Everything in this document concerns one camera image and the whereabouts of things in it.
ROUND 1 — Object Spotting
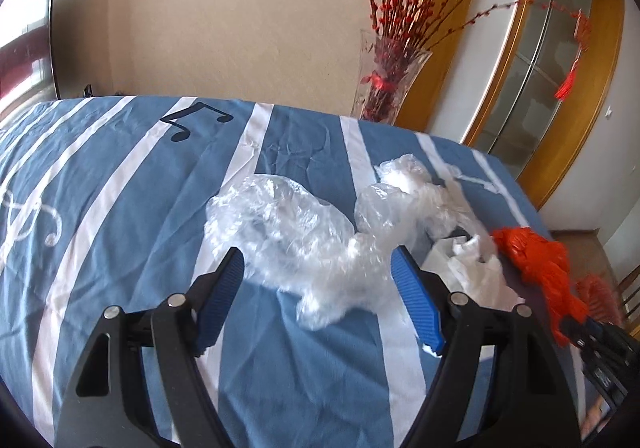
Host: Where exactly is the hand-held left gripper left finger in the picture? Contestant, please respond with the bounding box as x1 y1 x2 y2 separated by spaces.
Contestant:
54 246 246 448

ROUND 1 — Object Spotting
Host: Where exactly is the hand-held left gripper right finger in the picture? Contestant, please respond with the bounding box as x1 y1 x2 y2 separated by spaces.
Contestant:
391 245 583 448

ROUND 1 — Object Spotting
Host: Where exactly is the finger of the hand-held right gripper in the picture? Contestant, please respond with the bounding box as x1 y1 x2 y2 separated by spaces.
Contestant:
560 317 601 351

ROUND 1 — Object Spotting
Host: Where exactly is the red basket with red liner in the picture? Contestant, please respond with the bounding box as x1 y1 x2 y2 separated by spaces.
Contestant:
574 275 627 325

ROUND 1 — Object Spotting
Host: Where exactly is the white plastic bag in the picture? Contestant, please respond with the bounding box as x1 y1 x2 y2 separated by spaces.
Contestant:
421 233 527 360

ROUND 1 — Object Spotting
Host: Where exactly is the red plastic bag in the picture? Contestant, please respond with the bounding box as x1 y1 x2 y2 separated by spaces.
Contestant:
492 226 591 348

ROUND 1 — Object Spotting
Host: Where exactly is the clear plastic bag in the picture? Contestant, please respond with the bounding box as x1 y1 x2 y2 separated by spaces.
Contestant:
204 173 403 332
354 153 483 251

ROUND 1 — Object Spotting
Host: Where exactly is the wooden chair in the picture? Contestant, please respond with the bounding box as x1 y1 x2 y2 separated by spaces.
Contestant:
617 262 640 325

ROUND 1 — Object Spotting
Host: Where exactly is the blue white striped tablecloth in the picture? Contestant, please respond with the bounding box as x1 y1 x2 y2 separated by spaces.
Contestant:
0 95 583 448

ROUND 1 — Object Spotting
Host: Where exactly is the clear glass vase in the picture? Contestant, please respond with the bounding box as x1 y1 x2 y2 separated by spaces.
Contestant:
353 28 434 125

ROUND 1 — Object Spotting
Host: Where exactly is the wooden framed glass door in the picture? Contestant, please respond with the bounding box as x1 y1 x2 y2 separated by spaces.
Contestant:
395 0 628 211

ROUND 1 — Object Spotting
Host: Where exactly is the red hanging knot ornament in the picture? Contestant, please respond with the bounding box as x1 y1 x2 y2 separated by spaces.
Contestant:
554 10 594 102

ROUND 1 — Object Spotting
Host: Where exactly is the black flat television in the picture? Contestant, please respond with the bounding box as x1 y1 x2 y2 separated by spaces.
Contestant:
0 0 61 105

